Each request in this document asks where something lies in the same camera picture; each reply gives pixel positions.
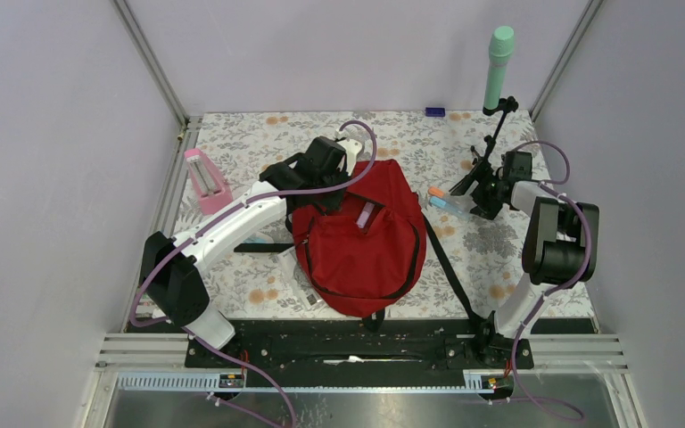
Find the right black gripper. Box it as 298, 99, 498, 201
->
450, 160, 504, 220

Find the small white card pack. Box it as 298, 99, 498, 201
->
276, 249, 321, 309

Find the red backpack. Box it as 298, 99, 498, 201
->
233, 159, 483, 333

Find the pink highlighter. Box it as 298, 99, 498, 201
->
356, 202, 376, 228

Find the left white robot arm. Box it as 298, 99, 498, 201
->
136, 136, 363, 366

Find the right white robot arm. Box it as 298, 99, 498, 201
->
450, 151, 599, 367

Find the blue correction tape pack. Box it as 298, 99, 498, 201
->
243, 233, 274, 244

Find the black tripod mic stand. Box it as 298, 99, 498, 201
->
470, 95, 519, 177

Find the blue highlighter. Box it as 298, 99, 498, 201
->
428, 195, 470, 219

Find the orange highlighter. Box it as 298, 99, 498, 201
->
428, 186, 454, 201

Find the small blue box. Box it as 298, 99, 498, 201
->
425, 107, 446, 118

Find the pink metronome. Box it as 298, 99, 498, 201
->
184, 148, 234, 216

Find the green microphone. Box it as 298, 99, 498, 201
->
483, 26, 516, 115

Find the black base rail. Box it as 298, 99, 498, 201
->
185, 318, 511, 388

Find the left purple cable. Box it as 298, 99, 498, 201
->
128, 120, 379, 428

